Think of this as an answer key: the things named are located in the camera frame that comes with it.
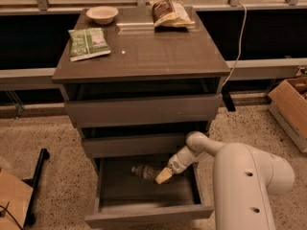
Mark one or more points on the grey middle drawer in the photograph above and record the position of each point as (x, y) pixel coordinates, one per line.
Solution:
(134, 145)

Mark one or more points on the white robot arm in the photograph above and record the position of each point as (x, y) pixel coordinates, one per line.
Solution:
(243, 179)

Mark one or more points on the green snack bag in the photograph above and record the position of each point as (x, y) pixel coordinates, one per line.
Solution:
(87, 43)

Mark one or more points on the brown chip bag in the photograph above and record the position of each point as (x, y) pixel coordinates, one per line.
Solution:
(169, 13)

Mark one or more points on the brown cardboard box right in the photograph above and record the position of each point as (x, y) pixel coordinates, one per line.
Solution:
(289, 108)

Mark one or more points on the grey drawer cabinet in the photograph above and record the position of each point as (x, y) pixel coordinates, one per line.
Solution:
(145, 62)

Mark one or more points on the black metal stand leg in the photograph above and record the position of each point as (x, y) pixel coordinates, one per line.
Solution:
(33, 183)

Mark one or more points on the grey top drawer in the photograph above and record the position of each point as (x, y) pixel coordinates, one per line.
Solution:
(143, 111)

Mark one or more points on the grey open bottom drawer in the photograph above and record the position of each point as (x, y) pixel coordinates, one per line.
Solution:
(124, 199)

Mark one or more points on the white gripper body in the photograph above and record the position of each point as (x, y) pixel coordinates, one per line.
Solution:
(176, 164)

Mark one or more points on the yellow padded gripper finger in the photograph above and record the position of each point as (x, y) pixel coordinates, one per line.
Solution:
(164, 175)

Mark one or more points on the clear plastic water bottle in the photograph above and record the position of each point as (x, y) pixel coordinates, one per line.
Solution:
(146, 172)

